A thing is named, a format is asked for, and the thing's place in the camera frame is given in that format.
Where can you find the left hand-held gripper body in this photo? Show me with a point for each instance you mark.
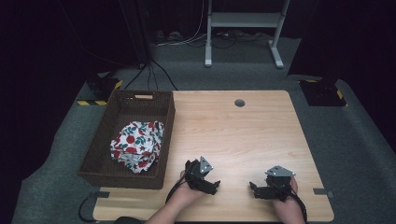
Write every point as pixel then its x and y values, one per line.
pixel 197 180

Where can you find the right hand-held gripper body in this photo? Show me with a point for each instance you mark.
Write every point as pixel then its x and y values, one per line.
pixel 277 186

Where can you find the white red rose print shirt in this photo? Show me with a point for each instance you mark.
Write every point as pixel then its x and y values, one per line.
pixel 137 146

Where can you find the brown woven basket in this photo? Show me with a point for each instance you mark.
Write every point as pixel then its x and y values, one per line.
pixel 99 155

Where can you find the person's left hand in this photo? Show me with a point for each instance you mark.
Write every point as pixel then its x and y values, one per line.
pixel 186 194

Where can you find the person's right hand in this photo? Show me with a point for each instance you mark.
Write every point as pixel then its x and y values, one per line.
pixel 288 205

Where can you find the grey tape strip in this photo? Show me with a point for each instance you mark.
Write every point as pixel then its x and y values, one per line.
pixel 322 192
pixel 102 194

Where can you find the dark rounded object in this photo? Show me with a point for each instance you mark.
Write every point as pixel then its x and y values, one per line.
pixel 127 220

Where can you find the grey round table grommet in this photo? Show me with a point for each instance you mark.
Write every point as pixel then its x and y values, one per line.
pixel 239 103

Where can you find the black striped floor plate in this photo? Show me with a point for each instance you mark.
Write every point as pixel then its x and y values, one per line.
pixel 323 93
pixel 99 90

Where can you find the dark stand column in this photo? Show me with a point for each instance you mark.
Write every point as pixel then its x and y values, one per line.
pixel 137 31

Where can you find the white metal stand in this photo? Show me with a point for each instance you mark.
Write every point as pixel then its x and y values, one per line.
pixel 246 19

